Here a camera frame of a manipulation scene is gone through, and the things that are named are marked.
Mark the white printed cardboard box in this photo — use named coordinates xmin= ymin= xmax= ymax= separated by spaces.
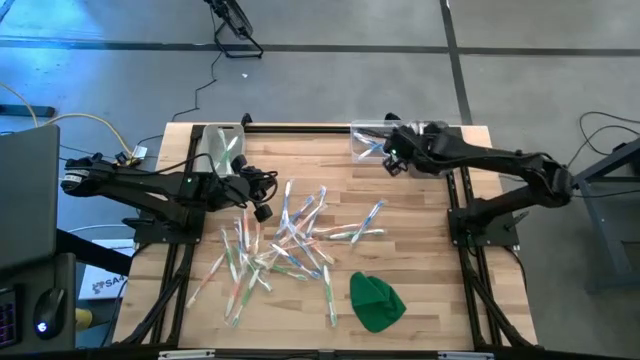
xmin=77 ymin=238 xmax=135 ymax=301

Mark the black floor cable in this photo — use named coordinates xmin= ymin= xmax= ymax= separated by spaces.
xmin=559 ymin=110 xmax=640 ymax=187
xmin=171 ymin=49 xmax=225 ymax=124

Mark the grey metal table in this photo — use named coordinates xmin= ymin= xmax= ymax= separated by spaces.
xmin=552 ymin=137 xmax=640 ymax=294

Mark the black computer mouse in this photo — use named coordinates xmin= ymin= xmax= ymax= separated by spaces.
xmin=32 ymin=287 xmax=67 ymax=342

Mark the yellow cable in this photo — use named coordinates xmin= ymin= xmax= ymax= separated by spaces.
xmin=0 ymin=81 xmax=132 ymax=185

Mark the smoky grey plastic bin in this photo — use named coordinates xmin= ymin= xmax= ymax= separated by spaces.
xmin=409 ymin=119 xmax=454 ymax=180

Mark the silver bracket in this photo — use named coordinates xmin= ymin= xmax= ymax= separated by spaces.
xmin=157 ymin=349 xmax=217 ymax=360
xmin=437 ymin=351 xmax=495 ymax=360

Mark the frosted white plastic bin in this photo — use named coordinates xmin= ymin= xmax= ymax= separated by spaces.
xmin=199 ymin=123 xmax=246 ymax=177

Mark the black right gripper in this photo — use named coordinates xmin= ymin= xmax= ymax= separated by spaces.
xmin=357 ymin=122 xmax=431 ymax=178

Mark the black floor bar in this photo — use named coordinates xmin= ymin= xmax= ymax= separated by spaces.
xmin=0 ymin=103 xmax=56 ymax=119

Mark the backlit keyboard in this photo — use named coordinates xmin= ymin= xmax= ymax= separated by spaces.
xmin=0 ymin=284 xmax=22 ymax=350

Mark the green cloth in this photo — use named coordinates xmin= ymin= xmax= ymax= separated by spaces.
xmin=348 ymin=271 xmax=407 ymax=334

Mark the black diagonal stand bar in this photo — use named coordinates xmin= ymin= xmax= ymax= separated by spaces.
xmin=54 ymin=228 xmax=134 ymax=277

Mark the dark grey monitor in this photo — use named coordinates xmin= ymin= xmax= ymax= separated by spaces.
xmin=0 ymin=124 xmax=61 ymax=274

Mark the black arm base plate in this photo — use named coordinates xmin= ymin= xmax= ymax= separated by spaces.
xmin=447 ymin=207 xmax=530 ymax=247
xmin=122 ymin=204 xmax=207 ymax=246

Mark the black table frame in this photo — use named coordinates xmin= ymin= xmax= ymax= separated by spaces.
xmin=112 ymin=122 xmax=539 ymax=351

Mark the yellow plug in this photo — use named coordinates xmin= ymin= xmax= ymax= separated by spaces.
xmin=74 ymin=307 xmax=101 ymax=332

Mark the clear plastic bin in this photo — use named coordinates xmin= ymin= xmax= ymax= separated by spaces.
xmin=349 ymin=119 xmax=412 ymax=165

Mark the dark operator desk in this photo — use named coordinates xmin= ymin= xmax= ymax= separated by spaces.
xmin=0 ymin=252 xmax=77 ymax=354

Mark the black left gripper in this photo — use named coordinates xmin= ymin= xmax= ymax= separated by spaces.
xmin=219 ymin=153 xmax=279 ymax=225

